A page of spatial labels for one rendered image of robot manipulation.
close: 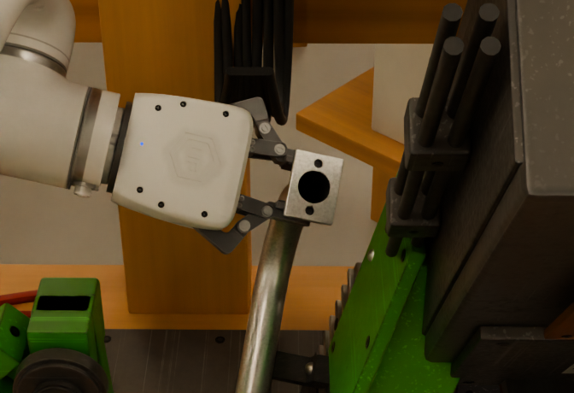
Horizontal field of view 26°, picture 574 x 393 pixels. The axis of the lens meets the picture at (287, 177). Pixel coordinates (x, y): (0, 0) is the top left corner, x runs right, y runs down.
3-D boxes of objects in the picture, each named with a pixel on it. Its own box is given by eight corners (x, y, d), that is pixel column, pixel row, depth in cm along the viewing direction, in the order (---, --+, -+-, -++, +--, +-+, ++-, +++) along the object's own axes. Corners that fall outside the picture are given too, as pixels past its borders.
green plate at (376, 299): (426, 465, 102) (519, 273, 90) (328, 446, 101) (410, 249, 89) (415, 367, 112) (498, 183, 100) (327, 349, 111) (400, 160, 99)
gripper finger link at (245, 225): (237, 230, 99) (318, 248, 100) (245, 191, 100) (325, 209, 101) (231, 233, 102) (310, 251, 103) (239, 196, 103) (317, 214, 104)
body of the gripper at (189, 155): (92, 200, 95) (234, 231, 97) (121, 73, 97) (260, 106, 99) (90, 210, 103) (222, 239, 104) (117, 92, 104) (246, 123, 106)
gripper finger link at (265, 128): (253, 155, 100) (332, 173, 101) (260, 117, 101) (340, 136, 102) (247, 161, 103) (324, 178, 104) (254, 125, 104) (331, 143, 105)
